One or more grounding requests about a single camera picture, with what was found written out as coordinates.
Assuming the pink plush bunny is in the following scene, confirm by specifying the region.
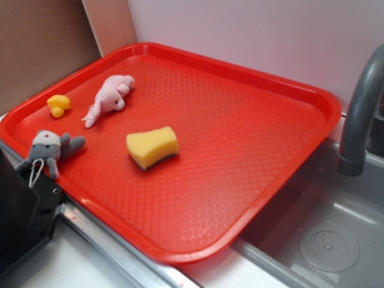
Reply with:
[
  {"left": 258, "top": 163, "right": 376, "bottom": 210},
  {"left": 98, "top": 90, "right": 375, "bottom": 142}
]
[{"left": 82, "top": 75, "right": 135, "bottom": 128}]

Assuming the grey plastic sink basin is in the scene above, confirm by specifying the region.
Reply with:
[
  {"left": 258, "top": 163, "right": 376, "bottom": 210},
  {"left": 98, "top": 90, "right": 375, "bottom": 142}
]
[{"left": 233, "top": 140, "right": 383, "bottom": 287}]

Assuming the yellow rubber duck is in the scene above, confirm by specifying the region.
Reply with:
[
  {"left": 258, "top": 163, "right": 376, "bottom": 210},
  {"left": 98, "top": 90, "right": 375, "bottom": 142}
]
[{"left": 47, "top": 95, "right": 71, "bottom": 118}]

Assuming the grey sink faucet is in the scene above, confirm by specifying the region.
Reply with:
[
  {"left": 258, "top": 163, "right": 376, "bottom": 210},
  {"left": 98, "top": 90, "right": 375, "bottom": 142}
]
[{"left": 337, "top": 45, "right": 383, "bottom": 176}]

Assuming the brown cardboard panel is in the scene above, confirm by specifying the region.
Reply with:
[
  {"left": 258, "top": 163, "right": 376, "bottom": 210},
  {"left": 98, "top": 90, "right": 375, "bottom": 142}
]
[{"left": 1, "top": 1, "right": 137, "bottom": 115}]

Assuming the red plastic tray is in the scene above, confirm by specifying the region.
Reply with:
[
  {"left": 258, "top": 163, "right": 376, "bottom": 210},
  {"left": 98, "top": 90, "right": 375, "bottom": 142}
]
[{"left": 1, "top": 43, "right": 341, "bottom": 264}]

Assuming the grey plush mouse toy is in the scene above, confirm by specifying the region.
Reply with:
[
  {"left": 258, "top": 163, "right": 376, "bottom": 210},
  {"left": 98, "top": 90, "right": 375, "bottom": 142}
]
[{"left": 16, "top": 130, "right": 86, "bottom": 188}]

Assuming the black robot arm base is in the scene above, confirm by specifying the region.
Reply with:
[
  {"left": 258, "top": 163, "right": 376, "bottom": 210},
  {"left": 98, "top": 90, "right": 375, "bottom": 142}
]
[{"left": 1, "top": 151, "right": 64, "bottom": 276}]

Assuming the round sink drain cover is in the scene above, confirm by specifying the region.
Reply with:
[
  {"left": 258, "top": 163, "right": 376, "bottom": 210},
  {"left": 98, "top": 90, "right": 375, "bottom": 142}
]
[{"left": 299, "top": 228, "right": 360, "bottom": 272}]

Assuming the yellow sponge with dark base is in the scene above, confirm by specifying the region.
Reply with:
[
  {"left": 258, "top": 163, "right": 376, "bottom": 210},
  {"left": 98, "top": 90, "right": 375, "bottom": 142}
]
[{"left": 126, "top": 126, "right": 179, "bottom": 170}]

